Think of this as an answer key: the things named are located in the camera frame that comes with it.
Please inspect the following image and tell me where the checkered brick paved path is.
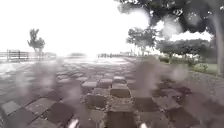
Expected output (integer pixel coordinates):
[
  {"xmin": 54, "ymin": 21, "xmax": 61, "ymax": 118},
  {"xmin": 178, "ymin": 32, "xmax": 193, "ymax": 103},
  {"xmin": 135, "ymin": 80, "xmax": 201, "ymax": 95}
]
[{"xmin": 0, "ymin": 56, "xmax": 224, "ymax": 128}]

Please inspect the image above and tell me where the tree with thin trunk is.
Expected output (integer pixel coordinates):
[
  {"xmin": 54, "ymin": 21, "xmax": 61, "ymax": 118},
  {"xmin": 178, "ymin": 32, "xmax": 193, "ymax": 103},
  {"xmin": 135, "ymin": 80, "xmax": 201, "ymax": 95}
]
[{"xmin": 125, "ymin": 26, "xmax": 158, "ymax": 57}]

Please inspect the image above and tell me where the robot's own part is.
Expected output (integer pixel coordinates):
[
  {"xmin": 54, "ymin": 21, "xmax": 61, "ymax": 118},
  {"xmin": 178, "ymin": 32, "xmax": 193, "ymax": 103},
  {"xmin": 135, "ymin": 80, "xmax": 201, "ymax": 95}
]
[
  {"xmin": 67, "ymin": 118, "xmax": 80, "ymax": 128},
  {"xmin": 139, "ymin": 122, "xmax": 149, "ymax": 128}
]

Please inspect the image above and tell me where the row of low trees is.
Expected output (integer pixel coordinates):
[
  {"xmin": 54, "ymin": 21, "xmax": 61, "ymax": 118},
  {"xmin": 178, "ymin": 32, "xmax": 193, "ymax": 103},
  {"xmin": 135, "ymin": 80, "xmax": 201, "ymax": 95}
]
[{"xmin": 155, "ymin": 38, "xmax": 218, "ymax": 63}]

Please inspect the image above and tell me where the small slim tree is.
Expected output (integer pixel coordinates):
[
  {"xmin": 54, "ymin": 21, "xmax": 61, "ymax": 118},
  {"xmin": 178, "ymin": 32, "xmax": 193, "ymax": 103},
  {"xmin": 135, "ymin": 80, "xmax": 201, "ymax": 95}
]
[{"xmin": 27, "ymin": 28, "xmax": 46, "ymax": 58}]

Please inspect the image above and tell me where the grey stone kerb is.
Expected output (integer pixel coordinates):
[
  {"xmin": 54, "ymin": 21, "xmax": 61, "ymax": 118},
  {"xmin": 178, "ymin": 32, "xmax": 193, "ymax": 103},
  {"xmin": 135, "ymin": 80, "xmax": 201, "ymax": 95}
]
[{"xmin": 156, "ymin": 61, "xmax": 224, "ymax": 108}]

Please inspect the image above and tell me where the grass strip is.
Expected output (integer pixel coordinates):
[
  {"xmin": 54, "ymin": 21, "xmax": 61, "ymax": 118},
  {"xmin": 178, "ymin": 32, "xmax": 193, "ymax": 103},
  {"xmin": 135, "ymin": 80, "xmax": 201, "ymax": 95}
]
[{"xmin": 159, "ymin": 57, "xmax": 222, "ymax": 76}]

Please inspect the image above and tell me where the large dark tree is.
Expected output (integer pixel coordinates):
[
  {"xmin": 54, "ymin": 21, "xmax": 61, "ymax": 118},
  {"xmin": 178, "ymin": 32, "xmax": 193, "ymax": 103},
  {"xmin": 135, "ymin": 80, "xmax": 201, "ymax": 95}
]
[{"xmin": 114, "ymin": 0, "xmax": 224, "ymax": 77}]

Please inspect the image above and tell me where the wooden rail fence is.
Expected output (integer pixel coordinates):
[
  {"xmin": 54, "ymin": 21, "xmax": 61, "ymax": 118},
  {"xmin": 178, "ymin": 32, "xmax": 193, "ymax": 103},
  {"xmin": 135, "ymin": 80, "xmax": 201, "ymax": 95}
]
[{"xmin": 0, "ymin": 49, "xmax": 45, "ymax": 62}]

